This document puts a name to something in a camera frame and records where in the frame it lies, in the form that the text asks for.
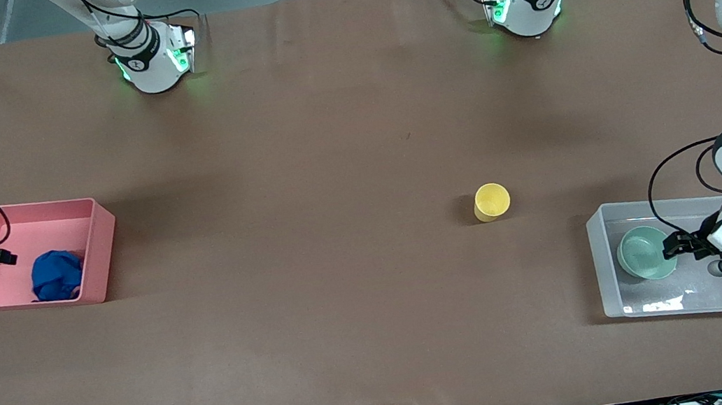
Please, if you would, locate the mint green bowl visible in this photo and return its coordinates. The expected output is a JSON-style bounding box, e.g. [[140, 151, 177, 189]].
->
[[614, 221, 681, 285]]

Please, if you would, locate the blue glove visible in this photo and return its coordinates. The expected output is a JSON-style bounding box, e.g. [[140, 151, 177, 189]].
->
[[27, 246, 89, 306]]

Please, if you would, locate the yellow cup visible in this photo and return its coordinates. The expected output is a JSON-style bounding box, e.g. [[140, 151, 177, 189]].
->
[[470, 180, 514, 225]]

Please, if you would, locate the pink plastic bin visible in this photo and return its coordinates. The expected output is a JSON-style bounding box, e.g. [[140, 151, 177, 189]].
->
[[0, 188, 128, 318]]

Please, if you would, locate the brown table mat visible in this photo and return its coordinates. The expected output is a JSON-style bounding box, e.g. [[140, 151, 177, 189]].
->
[[0, 0, 722, 405]]

